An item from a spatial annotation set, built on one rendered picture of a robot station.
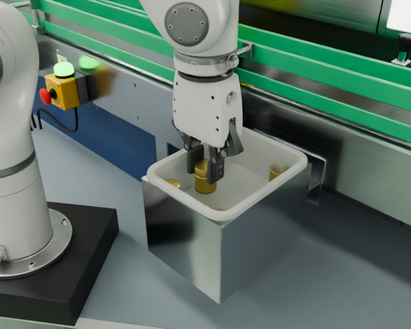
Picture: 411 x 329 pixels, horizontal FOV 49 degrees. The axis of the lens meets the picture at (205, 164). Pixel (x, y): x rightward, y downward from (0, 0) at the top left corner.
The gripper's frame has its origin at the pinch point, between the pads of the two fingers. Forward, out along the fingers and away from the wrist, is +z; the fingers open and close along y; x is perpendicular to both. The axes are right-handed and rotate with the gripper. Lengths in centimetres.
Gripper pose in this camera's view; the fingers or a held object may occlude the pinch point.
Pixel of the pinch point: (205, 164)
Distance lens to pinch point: 69.5
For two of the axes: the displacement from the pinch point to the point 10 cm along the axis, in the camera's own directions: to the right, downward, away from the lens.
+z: 0.0, 8.4, 5.5
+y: -7.3, -3.7, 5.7
